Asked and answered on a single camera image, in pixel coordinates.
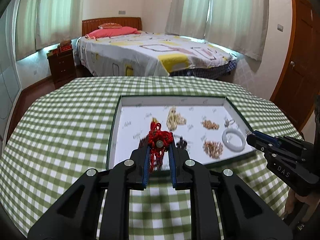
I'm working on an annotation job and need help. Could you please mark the white jade bangle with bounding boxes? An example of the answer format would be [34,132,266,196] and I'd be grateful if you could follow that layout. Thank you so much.
[221,128,246,152]

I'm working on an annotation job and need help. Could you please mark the rose gold chain bracelet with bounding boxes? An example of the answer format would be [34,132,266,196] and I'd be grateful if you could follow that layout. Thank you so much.
[200,119,220,131]

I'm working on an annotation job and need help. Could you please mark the black gourd pendant with cord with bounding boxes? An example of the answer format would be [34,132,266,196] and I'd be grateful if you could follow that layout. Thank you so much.
[174,135,192,150]

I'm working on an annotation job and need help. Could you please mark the white pearl necklace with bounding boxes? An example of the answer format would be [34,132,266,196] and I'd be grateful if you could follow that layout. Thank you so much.
[166,105,188,132]

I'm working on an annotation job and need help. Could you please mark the red tassel knot charm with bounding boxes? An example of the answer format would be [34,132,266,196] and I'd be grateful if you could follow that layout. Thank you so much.
[148,121,174,173]

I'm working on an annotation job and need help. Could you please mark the person's right hand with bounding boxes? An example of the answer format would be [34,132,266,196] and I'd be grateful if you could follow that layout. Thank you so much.
[283,188,320,218]

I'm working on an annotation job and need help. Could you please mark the brown wooden door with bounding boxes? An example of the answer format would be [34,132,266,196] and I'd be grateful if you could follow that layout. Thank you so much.
[271,0,319,131]

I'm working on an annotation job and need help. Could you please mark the dark green tray box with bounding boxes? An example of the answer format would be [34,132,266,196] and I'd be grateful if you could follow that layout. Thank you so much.
[106,95,254,168]

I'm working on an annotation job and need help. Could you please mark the right window curtain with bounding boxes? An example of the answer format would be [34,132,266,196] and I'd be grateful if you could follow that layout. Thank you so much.
[165,0,269,61]

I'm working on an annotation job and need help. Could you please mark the window curtain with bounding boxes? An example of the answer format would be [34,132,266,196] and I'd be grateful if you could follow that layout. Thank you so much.
[165,0,269,61]
[15,0,82,61]

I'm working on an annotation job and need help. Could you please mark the dark wooden nightstand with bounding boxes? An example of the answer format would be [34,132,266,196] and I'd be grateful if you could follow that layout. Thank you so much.
[47,48,76,89]

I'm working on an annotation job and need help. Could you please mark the bed with patterned sheet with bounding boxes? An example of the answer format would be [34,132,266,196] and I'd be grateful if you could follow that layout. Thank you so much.
[76,31,237,79]

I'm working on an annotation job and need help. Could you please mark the red items on nightstand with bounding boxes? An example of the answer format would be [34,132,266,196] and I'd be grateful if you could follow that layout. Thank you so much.
[47,40,72,57]

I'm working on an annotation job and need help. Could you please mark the pink pillow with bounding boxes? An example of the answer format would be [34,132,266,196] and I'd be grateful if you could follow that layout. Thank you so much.
[85,27,141,39]

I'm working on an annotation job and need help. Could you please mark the wooden headboard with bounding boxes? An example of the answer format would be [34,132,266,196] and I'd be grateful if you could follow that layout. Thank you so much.
[82,17,142,36]

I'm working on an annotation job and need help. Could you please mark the orange patterned pillow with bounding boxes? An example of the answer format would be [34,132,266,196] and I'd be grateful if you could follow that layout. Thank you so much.
[98,23,123,29]

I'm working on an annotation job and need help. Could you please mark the left window curtain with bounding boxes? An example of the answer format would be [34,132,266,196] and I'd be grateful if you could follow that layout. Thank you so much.
[15,0,82,61]

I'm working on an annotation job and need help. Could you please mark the wall light switch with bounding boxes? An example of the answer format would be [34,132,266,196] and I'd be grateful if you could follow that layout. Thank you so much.
[277,24,284,32]

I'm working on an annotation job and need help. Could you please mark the wall socket above headboard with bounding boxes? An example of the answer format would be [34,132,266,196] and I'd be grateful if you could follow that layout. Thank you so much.
[118,10,126,15]

